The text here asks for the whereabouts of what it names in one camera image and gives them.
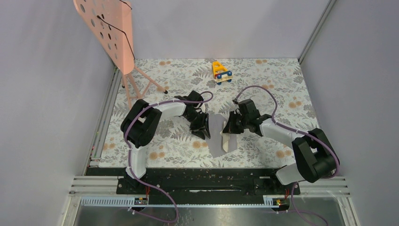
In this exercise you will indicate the grey lavender envelope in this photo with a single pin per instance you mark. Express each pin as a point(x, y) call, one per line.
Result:
point(216, 123)

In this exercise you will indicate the floral patterned table mat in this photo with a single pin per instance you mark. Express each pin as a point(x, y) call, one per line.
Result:
point(265, 81)

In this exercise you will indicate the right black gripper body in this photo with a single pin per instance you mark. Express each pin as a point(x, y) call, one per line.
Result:
point(245, 120)

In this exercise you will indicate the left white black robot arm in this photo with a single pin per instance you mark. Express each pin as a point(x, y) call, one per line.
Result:
point(141, 122)

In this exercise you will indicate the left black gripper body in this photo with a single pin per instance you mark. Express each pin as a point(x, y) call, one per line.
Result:
point(197, 120)

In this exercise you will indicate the yellow blue toy car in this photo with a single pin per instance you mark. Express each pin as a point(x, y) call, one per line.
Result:
point(220, 73)

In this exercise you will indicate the pink perforated music stand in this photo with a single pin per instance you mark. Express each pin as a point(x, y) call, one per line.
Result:
point(111, 22)

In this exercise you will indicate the beige lined letter paper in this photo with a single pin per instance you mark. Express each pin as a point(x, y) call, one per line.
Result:
point(229, 142)

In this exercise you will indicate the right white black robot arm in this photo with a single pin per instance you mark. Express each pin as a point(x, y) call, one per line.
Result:
point(314, 155)

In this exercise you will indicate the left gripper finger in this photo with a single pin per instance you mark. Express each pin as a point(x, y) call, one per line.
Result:
point(206, 131)
point(199, 133)

